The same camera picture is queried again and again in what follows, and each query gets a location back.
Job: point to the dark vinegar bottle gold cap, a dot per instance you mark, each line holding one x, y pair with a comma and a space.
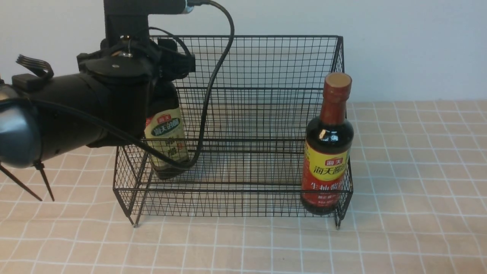
164, 129

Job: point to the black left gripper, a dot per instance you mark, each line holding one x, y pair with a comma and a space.
127, 70

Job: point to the pink checkered tablecloth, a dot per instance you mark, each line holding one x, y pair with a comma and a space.
418, 207

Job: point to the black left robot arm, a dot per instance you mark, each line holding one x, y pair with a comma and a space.
31, 133

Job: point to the soy sauce bottle red label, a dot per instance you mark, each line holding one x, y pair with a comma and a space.
329, 138

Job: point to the black wire mesh shelf rack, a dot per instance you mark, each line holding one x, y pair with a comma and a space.
266, 92

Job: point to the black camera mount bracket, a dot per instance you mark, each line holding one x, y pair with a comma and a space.
130, 17

